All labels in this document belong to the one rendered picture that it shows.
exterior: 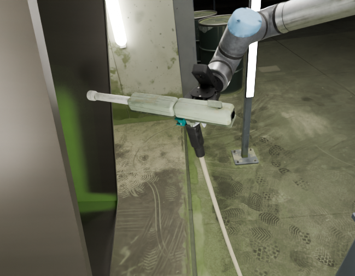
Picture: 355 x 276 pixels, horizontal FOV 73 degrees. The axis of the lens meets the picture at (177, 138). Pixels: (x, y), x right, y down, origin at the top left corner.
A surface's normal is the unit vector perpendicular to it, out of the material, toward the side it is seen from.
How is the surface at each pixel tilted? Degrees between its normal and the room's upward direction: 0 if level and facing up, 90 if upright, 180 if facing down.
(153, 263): 0
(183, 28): 90
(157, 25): 90
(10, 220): 91
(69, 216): 91
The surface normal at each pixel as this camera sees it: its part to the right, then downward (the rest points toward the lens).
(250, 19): 0.16, -0.47
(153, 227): -0.11, -0.81
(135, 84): 0.01, 0.57
